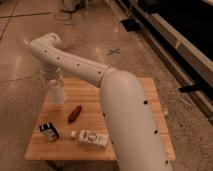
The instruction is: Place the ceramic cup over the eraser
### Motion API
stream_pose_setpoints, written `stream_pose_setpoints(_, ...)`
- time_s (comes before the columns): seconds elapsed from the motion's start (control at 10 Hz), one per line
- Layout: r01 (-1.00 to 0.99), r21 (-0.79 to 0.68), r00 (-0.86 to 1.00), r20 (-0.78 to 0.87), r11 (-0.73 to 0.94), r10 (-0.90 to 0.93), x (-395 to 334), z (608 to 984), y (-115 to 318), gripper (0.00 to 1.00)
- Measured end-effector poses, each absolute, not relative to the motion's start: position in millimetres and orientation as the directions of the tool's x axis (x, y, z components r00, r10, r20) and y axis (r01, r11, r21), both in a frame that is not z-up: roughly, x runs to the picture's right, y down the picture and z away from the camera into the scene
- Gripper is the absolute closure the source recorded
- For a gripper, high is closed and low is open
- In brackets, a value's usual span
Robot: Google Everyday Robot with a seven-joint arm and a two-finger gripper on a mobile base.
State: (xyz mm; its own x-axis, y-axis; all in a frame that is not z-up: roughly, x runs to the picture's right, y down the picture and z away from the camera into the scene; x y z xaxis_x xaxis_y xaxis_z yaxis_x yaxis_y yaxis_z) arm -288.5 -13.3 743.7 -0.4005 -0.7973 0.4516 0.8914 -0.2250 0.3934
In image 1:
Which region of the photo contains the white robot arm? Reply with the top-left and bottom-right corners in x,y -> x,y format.
29,32 -> 172,171

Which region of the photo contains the black white eraser box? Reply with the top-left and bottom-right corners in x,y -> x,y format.
39,122 -> 59,141

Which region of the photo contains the blue tape cross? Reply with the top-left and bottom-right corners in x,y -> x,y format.
107,48 -> 120,55

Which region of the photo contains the brown sausage toy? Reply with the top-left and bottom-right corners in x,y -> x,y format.
68,105 -> 82,124

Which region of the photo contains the white milk carton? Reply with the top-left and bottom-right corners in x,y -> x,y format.
70,130 -> 109,148

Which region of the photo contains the wooden table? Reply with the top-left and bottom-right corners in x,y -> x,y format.
24,77 -> 176,171

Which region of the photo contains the black floor mat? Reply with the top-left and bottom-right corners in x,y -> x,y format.
120,19 -> 140,32

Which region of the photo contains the white machine base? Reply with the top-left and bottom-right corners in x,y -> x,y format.
59,0 -> 88,12

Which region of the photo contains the long white rail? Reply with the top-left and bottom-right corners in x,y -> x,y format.
114,0 -> 213,88

